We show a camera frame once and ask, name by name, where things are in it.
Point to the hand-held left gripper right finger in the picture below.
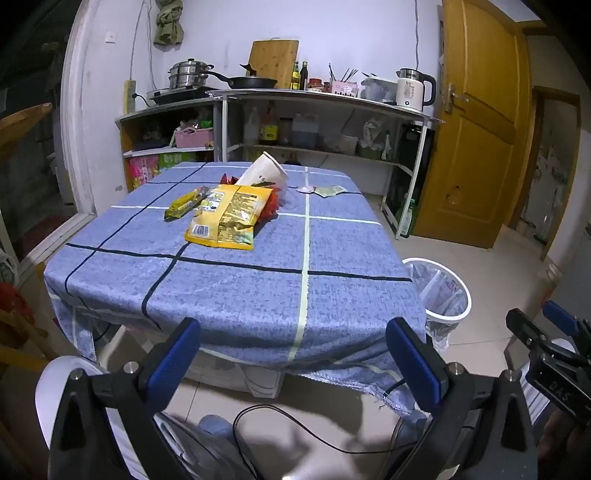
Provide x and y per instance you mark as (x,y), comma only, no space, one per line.
(415,364)

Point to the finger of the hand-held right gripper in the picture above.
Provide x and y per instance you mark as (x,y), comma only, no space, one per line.
(526,325)
(561,316)

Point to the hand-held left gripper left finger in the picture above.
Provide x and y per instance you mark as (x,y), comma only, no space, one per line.
(175,360)

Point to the white trash bin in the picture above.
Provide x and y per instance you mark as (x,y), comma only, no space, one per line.
(457,279)

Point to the large yellow snack bag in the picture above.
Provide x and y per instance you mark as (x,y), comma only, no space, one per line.
(221,217)

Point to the yellow-green snack packet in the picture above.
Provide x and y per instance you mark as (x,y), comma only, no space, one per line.
(184,204)

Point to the white paper cup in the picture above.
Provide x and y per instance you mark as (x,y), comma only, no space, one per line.
(265,173)

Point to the person's right hand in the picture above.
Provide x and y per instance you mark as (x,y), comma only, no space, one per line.
(563,434)

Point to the white table base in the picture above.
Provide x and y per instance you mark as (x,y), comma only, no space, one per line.
(240,379)

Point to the person's leg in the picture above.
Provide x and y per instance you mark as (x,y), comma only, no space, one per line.
(214,425)

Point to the blue checked tablecloth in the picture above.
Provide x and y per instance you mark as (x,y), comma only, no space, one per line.
(231,286)

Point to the green glass bottle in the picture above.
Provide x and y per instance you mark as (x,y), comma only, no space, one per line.
(407,221)

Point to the wooden chair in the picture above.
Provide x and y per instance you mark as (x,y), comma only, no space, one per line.
(23,355)

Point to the red sauce packet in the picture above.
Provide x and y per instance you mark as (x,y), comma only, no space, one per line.
(225,177)

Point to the pink snack box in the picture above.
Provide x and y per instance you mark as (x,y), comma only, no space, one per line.
(143,173)

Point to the green seasoning packet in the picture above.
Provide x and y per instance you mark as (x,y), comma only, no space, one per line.
(330,191)

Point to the yellow wooden door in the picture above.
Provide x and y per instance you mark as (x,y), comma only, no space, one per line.
(471,138)

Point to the green snack box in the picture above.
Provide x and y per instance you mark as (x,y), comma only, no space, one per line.
(178,160)

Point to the white foil lid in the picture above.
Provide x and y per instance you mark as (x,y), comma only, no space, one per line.
(306,188)

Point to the pink plastic basket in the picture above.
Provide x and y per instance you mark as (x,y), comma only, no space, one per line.
(194,138)

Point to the small plastic tub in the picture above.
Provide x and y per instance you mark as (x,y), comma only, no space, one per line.
(349,145)

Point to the crumpled plastic bags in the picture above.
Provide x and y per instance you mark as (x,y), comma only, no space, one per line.
(376,138)

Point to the round dark bottle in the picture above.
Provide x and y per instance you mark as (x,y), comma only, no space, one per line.
(293,159)

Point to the white plastic jug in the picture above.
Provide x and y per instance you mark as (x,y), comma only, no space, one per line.
(251,129)

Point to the soy sauce bottle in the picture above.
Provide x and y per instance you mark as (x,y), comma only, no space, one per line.
(269,131)

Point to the wooden shelf cabinet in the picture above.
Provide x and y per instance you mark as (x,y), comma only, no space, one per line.
(161,110)

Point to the brown glass jar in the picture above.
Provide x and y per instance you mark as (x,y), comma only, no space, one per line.
(286,134)

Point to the blue plastic jug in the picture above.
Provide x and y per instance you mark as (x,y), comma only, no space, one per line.
(305,131)

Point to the white electric kettle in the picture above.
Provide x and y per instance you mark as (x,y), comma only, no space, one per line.
(408,92)

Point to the black induction cooker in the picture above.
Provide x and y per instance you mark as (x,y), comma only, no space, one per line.
(175,96)

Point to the yellowed power strip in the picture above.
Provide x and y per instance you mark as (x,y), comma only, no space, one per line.
(128,99)

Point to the clear plastic container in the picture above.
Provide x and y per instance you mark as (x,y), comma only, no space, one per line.
(376,90)

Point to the white metal shelf unit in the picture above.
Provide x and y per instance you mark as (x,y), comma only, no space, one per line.
(323,94)

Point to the pink utensil holder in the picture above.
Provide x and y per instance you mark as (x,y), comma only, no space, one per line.
(344,87)

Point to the steel steamer pot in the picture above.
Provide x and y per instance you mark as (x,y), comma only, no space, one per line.
(187,74)

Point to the black frying pan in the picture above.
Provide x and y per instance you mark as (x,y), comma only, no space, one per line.
(254,83)

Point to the red lid jar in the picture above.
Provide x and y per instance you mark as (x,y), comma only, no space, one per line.
(316,84)

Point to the bamboo cutting board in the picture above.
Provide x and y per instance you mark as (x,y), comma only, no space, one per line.
(274,60)

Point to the green hanging cloth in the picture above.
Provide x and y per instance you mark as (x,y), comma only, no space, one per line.
(168,23)

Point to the brown door frame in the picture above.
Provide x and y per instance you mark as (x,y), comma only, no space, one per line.
(538,98)

